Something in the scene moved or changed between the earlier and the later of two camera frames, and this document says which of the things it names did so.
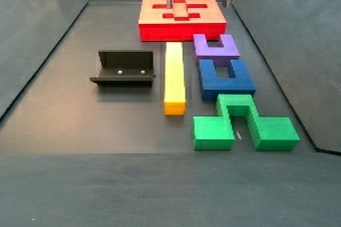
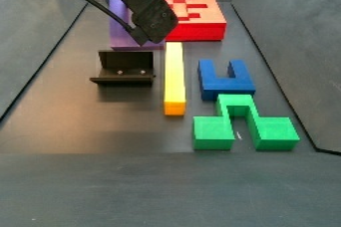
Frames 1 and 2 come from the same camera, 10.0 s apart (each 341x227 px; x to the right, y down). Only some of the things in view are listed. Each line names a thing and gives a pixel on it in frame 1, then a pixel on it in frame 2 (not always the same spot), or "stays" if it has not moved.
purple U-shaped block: [220, 55] to [123, 40]
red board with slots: [194, 15] stays
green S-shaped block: [273, 133] stays
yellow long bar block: [174, 86] stays
